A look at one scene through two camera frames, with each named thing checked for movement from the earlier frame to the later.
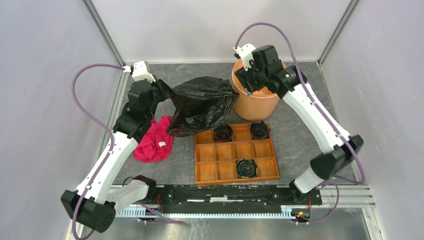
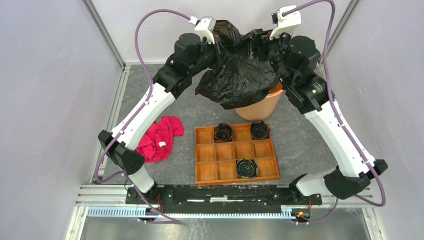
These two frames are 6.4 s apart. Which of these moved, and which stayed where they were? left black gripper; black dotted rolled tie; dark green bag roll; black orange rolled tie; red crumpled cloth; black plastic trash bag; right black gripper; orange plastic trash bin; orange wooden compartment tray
Moved: right black gripper; black plastic trash bag; left black gripper
Stayed: black dotted rolled tie; dark green bag roll; orange plastic trash bin; black orange rolled tie; orange wooden compartment tray; red crumpled cloth
